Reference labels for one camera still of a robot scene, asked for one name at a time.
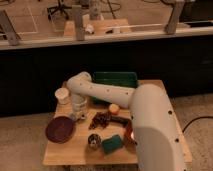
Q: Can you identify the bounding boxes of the blue-grey towel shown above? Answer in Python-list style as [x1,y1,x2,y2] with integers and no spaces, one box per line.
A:
[69,113,86,122]

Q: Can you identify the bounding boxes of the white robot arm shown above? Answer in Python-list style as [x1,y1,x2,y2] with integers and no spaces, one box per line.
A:
[67,72,187,171]

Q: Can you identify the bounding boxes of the white cup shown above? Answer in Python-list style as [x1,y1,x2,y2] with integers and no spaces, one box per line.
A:
[55,88,69,105]

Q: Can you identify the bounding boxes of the brown grape bunch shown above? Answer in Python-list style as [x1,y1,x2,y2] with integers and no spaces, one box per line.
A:
[89,112,111,129]

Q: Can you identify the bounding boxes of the purple bowl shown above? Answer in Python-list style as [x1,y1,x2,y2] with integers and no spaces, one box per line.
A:
[45,116,75,144]

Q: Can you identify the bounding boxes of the orange fruit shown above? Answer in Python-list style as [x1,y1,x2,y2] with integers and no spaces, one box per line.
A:
[108,104,120,115]

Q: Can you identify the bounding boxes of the silver metal cup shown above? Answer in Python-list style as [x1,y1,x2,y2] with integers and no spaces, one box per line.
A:
[88,134,101,149]

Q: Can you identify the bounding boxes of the green sponge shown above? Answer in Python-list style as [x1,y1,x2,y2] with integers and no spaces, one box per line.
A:
[101,135,123,154]

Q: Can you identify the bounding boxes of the green plastic tray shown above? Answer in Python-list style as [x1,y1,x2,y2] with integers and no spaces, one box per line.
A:
[90,71,139,106]

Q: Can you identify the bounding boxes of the red bowl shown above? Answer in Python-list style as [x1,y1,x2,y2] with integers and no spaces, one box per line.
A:
[124,121,136,144]

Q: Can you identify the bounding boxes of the black office chair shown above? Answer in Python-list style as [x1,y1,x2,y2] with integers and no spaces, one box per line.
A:
[47,0,71,20]

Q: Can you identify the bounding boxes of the black floor cable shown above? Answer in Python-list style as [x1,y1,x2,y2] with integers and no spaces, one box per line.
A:
[181,115,213,134]

